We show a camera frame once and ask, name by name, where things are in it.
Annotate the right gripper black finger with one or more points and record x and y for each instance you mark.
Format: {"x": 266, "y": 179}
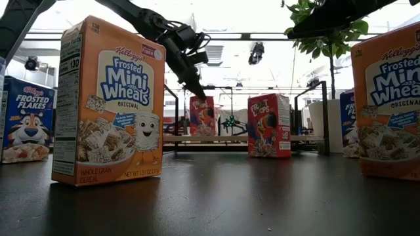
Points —
{"x": 315, "y": 27}

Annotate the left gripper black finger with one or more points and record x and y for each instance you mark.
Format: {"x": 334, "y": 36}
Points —
{"x": 193, "y": 82}

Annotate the Froot Loops cereal box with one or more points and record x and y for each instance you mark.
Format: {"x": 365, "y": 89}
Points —
{"x": 201, "y": 118}
{"x": 264, "y": 124}

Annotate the Frosted Mini Wheats cereal box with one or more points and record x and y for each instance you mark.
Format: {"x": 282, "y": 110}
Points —
{"x": 393, "y": 131}
{"x": 108, "y": 98}

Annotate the Frosted Flakes cereal box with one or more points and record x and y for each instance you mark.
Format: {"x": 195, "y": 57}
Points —
{"x": 346, "y": 114}
{"x": 29, "y": 108}

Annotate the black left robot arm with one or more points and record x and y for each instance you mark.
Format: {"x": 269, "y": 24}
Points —
{"x": 141, "y": 19}

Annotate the green leafy plant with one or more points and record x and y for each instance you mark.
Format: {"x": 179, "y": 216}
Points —
{"x": 325, "y": 49}

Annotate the ceiling air vent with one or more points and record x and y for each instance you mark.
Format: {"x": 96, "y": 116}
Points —
{"x": 215, "y": 55}

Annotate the black hanging ceiling device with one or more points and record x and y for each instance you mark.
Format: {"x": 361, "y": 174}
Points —
{"x": 256, "y": 52}

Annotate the white plant pot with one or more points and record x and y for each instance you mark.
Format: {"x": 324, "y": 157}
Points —
{"x": 325, "y": 124}

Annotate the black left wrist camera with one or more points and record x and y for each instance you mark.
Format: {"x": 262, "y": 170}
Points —
{"x": 187, "y": 32}

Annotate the wooden shelf with black frame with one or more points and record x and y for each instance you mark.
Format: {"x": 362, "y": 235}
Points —
{"x": 197, "y": 138}

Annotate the black ceiling camera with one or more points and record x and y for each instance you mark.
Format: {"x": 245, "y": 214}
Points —
{"x": 31, "y": 64}

